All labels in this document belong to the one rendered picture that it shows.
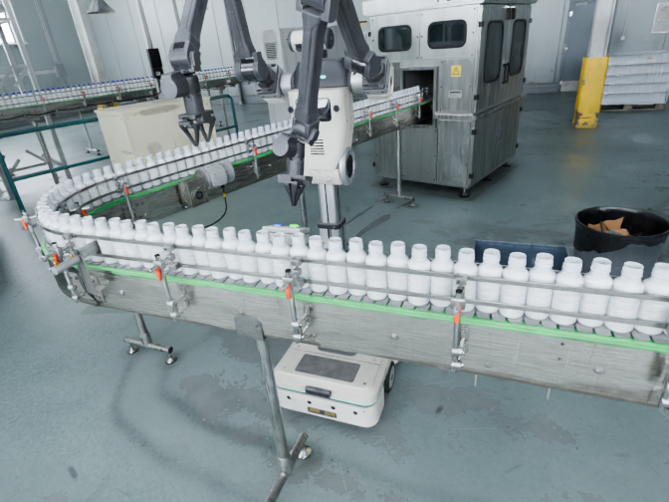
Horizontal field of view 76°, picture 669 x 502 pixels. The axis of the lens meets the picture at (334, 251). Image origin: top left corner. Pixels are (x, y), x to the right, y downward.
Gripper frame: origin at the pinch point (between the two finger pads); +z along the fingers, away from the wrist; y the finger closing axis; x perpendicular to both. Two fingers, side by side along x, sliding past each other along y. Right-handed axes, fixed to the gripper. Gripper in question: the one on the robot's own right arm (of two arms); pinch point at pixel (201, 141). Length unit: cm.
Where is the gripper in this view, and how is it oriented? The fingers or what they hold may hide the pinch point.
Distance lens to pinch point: 148.8
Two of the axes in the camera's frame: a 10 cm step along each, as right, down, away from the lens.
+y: -3.5, 4.4, -8.3
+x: 9.3, 0.9, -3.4
